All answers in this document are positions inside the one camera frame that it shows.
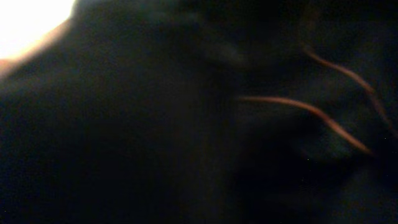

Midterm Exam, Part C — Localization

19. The black orange-patterned shirt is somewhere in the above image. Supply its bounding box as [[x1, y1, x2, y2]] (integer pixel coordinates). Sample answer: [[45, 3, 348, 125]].
[[1, 1, 397, 223]]

